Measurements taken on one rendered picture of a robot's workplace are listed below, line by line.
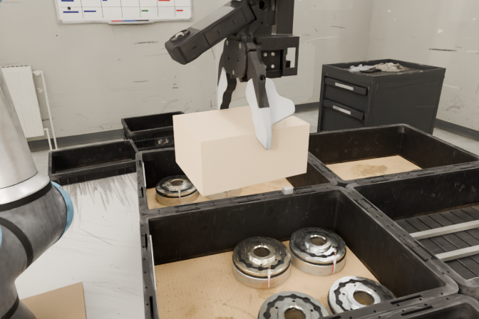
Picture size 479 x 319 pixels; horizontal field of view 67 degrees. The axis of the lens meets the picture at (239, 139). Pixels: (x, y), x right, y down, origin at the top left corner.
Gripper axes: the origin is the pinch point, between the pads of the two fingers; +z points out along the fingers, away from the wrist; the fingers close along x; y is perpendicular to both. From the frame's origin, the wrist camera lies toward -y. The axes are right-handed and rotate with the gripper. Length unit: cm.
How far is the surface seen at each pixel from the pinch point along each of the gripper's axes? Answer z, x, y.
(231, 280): 26.8, 0.6, -1.1
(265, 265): 23.5, -2.1, 4.1
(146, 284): 16.9, -5.3, -16.0
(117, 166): 51, 113, -7
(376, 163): 26, 26, 58
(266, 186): 26.6, 27.1, 21.0
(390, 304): 16.7, -21.8, 10.3
